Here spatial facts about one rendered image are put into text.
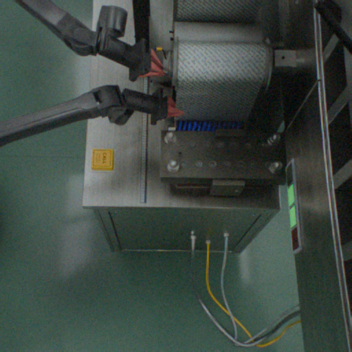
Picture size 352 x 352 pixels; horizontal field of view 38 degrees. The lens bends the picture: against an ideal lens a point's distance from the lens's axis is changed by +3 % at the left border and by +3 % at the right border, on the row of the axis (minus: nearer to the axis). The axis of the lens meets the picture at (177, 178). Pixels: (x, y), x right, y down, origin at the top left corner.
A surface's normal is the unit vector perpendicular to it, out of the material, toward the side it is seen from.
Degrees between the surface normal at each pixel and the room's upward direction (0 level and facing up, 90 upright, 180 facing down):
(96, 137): 0
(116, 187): 0
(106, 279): 0
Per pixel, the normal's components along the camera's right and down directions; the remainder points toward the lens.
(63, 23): 0.10, -0.05
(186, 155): 0.04, -0.33
